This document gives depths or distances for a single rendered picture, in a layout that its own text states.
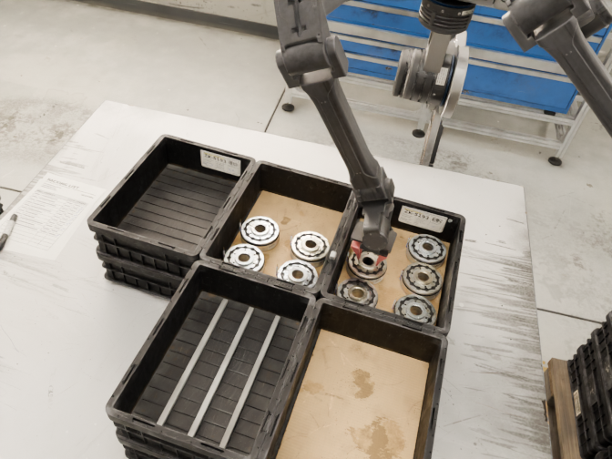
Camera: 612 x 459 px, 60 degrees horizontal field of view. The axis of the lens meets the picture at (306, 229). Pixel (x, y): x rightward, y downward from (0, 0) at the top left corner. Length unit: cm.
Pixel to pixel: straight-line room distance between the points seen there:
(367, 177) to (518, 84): 218
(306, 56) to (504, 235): 110
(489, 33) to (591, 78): 211
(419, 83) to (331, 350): 76
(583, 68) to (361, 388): 75
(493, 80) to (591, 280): 118
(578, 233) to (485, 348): 169
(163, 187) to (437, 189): 92
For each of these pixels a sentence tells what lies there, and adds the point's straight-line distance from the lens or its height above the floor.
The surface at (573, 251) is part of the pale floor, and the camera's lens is 300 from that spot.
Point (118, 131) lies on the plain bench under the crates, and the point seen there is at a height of 70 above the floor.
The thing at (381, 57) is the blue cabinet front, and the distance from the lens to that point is 316.
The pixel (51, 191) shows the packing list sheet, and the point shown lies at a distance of 186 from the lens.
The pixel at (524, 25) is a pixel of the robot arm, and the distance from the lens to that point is 95.
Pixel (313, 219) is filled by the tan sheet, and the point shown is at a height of 83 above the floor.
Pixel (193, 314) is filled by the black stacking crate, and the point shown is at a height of 83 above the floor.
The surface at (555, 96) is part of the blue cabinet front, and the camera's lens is 330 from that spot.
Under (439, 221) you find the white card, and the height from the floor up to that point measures 90.
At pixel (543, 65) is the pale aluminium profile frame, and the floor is 60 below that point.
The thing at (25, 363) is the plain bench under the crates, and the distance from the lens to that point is 147.
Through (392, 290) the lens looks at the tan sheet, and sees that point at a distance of 138.
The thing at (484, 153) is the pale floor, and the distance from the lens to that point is 340.
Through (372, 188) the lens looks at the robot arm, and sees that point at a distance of 118.
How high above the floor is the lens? 190
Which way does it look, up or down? 46 degrees down
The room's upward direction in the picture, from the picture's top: 7 degrees clockwise
